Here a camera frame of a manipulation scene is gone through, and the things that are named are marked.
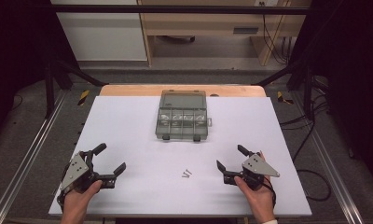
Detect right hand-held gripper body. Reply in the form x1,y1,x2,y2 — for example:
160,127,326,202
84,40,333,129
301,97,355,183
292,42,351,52
241,151,282,191

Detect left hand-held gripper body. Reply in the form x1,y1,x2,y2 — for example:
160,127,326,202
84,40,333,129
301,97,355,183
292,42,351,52
59,151,99,194

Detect clear grey compartment box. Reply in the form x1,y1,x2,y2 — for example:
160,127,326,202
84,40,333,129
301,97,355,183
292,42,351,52
155,89,213,143

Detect person's left hand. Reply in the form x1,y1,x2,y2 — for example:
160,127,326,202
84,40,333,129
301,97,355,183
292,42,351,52
62,179,104,217

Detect person's right hand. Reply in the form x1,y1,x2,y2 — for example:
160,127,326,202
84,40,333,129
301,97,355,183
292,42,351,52
233,175,276,219

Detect white table cover board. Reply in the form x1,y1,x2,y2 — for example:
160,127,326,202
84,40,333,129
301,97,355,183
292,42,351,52
48,95,313,217

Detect yellow black tape piece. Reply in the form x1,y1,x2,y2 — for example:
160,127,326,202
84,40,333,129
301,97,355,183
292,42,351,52
77,90,91,107
276,91,295,105

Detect light wooden table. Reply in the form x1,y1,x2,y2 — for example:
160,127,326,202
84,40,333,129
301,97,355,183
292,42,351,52
99,83,267,98

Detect white cabinet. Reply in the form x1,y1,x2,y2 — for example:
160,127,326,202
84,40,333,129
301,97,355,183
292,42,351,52
49,0,148,62

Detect black curtain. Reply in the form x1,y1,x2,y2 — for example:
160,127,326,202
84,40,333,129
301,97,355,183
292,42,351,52
289,0,373,190
0,0,80,147

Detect wooden desk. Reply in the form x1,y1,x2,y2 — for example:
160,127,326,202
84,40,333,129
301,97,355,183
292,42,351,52
137,0,311,67

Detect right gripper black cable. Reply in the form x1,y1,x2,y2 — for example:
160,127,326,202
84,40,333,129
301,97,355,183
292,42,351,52
262,175,278,209

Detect aluminium floor rail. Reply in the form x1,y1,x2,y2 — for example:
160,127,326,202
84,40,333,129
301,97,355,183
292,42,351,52
0,90,68,224
290,92,366,224

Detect black floor cable bundle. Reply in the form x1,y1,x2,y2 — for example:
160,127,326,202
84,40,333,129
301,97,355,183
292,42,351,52
280,74,330,162

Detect looped black floor cable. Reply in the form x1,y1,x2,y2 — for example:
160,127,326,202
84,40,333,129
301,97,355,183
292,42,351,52
296,169,332,203

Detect black metal frame stand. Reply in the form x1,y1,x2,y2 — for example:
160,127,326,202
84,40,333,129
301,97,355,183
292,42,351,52
255,58,315,121
44,58,109,119

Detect black outlet cable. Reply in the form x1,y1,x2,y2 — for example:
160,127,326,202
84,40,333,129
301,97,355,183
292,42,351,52
261,6,289,65

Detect white wall outlet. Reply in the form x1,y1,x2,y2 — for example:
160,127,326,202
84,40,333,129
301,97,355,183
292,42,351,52
254,0,280,7

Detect black horizontal frame bar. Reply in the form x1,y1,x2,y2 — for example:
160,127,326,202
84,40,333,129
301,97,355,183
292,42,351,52
48,4,312,15

